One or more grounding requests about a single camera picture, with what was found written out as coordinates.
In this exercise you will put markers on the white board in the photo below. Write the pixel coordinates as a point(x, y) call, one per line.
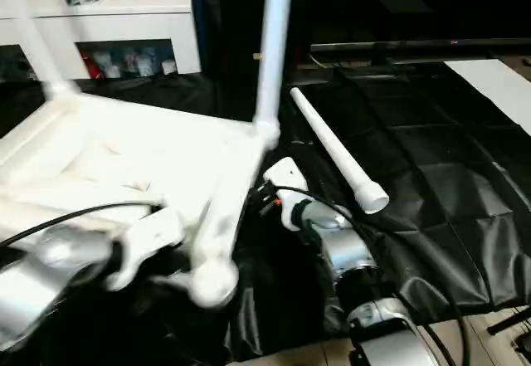
point(493, 88)

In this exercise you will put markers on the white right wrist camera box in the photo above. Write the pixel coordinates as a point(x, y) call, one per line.
point(288, 175)

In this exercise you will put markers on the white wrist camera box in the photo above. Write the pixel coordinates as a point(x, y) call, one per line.
point(288, 175)
point(149, 237)

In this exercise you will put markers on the dark patterned mug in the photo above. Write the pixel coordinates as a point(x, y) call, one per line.
point(130, 61)

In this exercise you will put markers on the small white cup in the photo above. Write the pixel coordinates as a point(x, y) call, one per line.
point(112, 69)

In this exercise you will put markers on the white sideboard cabinet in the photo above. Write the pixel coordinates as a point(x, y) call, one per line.
point(124, 21)

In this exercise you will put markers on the white plastic table top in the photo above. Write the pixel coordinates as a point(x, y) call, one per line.
point(124, 154)

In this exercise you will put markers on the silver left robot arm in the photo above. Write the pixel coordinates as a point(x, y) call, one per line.
point(33, 283)

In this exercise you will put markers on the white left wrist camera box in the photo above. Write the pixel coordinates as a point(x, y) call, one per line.
point(149, 237)

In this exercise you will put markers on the white patterned jug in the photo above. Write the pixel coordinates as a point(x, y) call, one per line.
point(145, 65)

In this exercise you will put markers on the red bottle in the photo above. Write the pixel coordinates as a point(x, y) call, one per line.
point(93, 67)

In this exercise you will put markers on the black work mat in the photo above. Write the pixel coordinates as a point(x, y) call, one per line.
point(435, 216)

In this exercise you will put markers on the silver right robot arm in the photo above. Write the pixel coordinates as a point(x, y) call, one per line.
point(352, 250)

